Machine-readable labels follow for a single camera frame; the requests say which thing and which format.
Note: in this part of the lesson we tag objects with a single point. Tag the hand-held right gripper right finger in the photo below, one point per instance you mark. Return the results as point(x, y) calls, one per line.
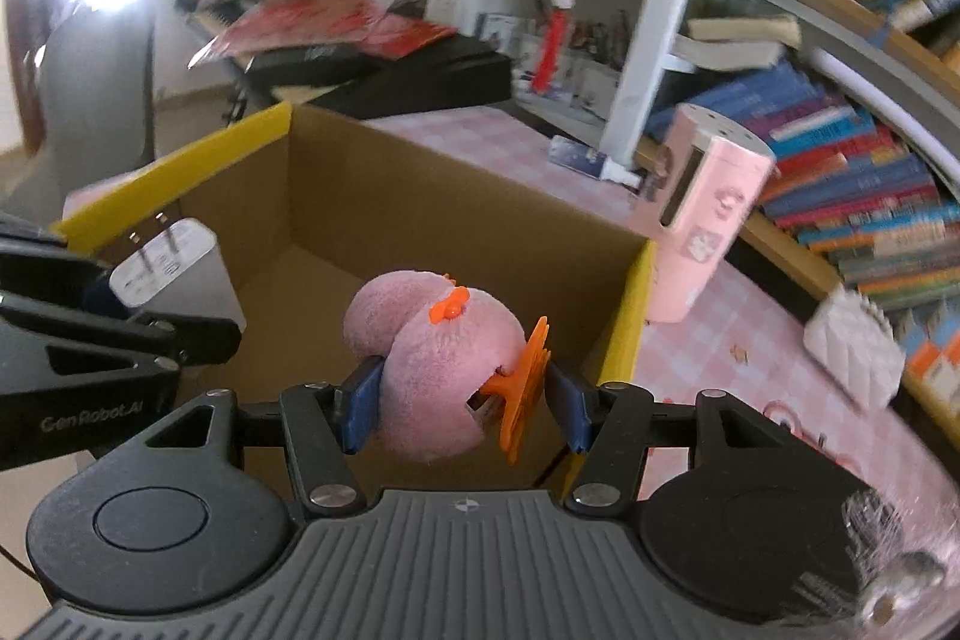
point(568, 411)

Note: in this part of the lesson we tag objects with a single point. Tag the blue white tube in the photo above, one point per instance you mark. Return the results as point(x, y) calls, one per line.
point(581, 155)

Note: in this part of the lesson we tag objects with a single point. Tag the pink cylindrical sticker container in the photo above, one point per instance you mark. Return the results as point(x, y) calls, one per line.
point(697, 220)

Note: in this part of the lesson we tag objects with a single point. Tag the flat lying thick book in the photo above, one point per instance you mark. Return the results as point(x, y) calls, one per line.
point(739, 40)

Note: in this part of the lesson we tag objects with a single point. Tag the grey chair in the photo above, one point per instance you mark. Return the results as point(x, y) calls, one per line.
point(97, 85)

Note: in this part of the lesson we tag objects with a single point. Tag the pink plush orange hair clip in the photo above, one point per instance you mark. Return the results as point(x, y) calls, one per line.
point(442, 370)

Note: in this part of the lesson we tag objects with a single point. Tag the pale fluffy charm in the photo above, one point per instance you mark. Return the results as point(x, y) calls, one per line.
point(892, 572)

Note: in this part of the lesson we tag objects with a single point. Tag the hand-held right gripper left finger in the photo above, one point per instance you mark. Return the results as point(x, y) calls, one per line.
point(356, 411)

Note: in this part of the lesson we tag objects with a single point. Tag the white wooden bookshelf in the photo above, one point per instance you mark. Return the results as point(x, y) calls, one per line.
point(660, 10)

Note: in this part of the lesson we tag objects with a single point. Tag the red white bottle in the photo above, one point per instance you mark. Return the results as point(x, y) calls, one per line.
point(553, 40)

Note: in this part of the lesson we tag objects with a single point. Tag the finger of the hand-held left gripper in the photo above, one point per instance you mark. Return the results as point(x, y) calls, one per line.
point(75, 385)
point(45, 269)

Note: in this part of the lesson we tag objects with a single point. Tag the red paper sheets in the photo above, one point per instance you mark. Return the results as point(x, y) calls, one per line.
point(315, 21)

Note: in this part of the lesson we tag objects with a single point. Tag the row of colourful books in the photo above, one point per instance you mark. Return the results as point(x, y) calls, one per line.
point(840, 160)

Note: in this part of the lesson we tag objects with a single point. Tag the brown cardboard box yellow flaps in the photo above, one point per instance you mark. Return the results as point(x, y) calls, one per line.
point(360, 197)

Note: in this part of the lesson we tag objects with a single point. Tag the white quilted purse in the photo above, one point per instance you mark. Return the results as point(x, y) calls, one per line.
point(855, 347)

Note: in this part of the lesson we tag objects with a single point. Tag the black keyboard case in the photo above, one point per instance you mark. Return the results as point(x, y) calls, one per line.
point(390, 74)

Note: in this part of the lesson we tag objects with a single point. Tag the white plug charger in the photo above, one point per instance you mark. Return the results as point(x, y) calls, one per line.
point(184, 269)

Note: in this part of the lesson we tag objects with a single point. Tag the pink checked cartoon desk mat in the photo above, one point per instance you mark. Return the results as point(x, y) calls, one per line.
point(750, 340)

